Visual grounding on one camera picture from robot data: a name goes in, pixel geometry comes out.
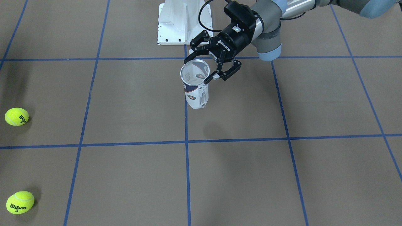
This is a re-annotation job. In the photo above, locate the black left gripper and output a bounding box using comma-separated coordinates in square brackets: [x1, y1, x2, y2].
[184, 22, 256, 84]

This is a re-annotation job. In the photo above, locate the Wilson tennis ball can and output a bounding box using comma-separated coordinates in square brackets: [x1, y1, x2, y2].
[180, 60, 210, 109]

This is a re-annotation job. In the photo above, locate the yellow tennis ball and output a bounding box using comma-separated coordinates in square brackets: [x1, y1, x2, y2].
[4, 107, 29, 126]
[6, 191, 35, 215]

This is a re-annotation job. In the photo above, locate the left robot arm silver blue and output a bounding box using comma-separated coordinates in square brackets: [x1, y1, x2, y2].
[184, 0, 401, 84]

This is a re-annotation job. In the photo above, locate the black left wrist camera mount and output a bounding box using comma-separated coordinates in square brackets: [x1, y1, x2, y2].
[224, 0, 258, 30]

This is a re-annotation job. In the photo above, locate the white pedestal column base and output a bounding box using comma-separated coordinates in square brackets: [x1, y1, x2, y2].
[157, 0, 213, 45]

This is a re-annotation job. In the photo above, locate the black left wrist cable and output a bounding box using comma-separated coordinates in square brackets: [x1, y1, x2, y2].
[198, 0, 233, 33]

